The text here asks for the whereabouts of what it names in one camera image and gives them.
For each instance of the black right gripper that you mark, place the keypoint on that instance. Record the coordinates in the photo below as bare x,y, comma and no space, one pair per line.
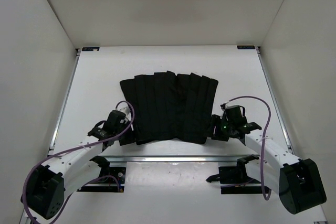
216,120

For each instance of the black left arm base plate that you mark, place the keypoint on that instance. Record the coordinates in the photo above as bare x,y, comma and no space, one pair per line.
110,180

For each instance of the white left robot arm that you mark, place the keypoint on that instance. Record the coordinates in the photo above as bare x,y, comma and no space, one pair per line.
54,180

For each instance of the aluminium table rail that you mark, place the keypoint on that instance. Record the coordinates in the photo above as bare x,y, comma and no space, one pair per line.
171,159

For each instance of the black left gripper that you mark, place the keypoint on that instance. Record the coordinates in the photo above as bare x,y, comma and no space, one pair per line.
126,121

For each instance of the blue corner label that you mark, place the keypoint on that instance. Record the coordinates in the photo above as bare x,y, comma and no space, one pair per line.
245,47
90,49

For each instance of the blue left corner label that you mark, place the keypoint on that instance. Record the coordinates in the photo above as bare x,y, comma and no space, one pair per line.
90,49

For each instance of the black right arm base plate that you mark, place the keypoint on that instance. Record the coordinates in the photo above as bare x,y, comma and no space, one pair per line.
234,179

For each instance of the blue right corner label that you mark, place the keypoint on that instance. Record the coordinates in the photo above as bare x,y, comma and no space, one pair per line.
245,47

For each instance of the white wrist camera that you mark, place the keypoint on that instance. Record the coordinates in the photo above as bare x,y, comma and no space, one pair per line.
127,111
224,105

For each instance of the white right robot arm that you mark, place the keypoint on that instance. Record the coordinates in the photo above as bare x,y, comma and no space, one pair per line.
296,181

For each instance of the black pleated skirt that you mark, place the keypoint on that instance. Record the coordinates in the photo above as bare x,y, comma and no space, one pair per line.
169,106

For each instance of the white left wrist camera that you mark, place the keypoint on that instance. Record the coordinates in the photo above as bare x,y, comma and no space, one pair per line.
127,111

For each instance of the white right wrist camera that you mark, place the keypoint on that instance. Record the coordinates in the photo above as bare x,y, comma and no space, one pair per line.
224,105

